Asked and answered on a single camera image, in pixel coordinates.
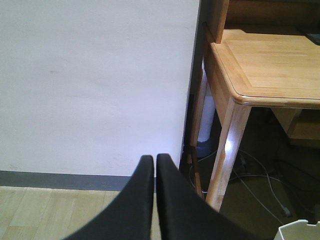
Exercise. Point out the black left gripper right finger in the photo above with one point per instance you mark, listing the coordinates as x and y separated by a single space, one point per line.
182 214

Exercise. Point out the light wooden desk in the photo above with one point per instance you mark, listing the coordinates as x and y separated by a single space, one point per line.
256 54

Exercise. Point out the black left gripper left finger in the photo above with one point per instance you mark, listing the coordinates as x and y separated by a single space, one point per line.
129 215

